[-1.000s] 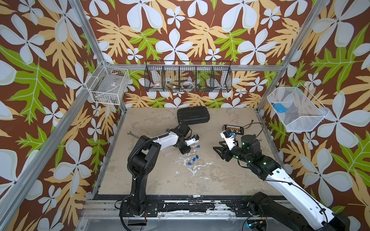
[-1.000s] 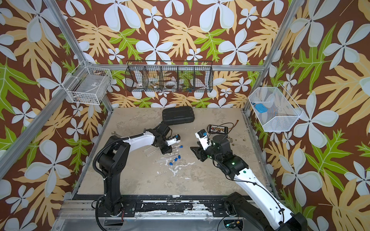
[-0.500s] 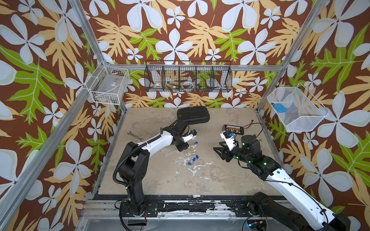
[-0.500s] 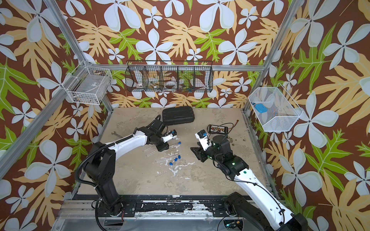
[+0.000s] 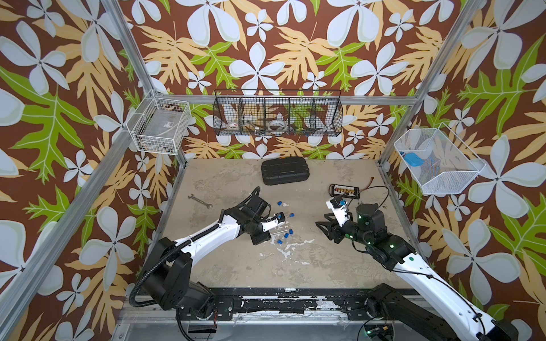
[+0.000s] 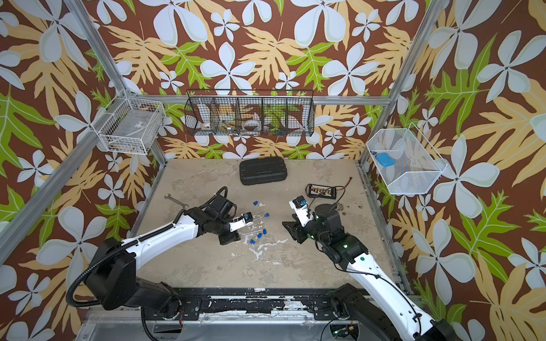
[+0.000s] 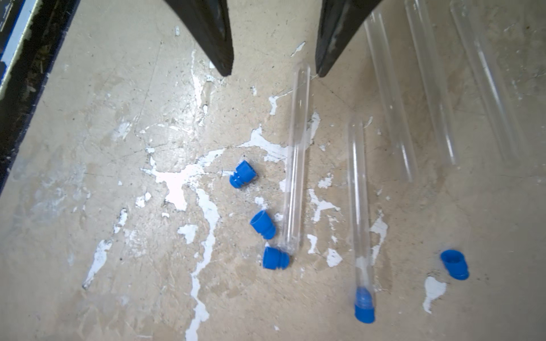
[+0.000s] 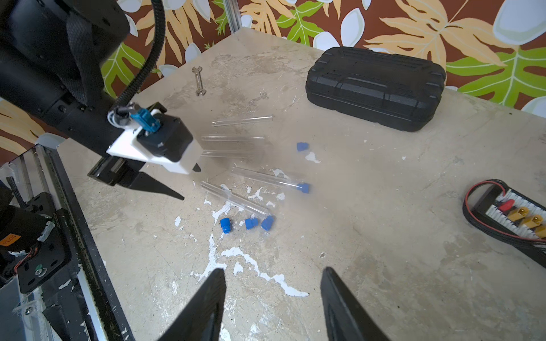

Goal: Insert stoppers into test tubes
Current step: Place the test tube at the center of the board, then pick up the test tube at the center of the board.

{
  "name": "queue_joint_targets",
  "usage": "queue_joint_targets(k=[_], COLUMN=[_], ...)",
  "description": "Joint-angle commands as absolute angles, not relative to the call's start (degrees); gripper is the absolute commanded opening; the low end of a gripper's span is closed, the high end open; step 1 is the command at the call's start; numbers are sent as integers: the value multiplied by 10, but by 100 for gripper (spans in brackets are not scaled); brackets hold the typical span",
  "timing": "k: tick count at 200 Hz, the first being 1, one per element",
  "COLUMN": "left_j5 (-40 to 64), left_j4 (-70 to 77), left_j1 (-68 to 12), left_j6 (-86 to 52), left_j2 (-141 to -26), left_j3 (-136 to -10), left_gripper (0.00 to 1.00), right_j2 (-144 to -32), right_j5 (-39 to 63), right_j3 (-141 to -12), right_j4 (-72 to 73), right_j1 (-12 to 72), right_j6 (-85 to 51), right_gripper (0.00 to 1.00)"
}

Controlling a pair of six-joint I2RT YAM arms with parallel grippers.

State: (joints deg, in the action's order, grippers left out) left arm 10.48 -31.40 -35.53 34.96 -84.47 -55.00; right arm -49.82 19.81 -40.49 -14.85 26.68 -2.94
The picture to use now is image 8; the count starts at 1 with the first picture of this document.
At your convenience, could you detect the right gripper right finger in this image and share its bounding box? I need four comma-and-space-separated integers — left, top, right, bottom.
320, 267, 389, 341

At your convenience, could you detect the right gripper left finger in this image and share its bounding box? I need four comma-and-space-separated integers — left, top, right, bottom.
159, 269, 226, 341

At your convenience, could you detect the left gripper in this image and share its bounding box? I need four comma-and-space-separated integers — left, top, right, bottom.
88, 156, 201, 200

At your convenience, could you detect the clear test tube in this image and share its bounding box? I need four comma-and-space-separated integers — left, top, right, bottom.
200, 181, 272, 220
201, 149, 259, 159
211, 115, 273, 127
201, 135, 265, 143
231, 167, 303, 190

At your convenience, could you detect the blue stopper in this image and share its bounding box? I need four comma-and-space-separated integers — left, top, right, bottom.
297, 183, 311, 194
260, 215, 275, 231
297, 142, 309, 152
220, 217, 232, 234
245, 217, 260, 230

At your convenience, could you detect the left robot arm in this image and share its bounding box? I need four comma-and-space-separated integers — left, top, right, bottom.
1, 1, 202, 198

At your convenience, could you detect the small steel wrench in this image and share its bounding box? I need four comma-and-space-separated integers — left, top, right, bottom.
192, 66, 206, 97

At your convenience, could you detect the black plastic case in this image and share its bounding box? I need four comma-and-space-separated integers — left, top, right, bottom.
305, 47, 446, 132

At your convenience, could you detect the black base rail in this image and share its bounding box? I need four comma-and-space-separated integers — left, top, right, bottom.
0, 144, 137, 341

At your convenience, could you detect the battery charging board with wires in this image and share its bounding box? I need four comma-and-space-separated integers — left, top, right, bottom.
462, 179, 545, 267

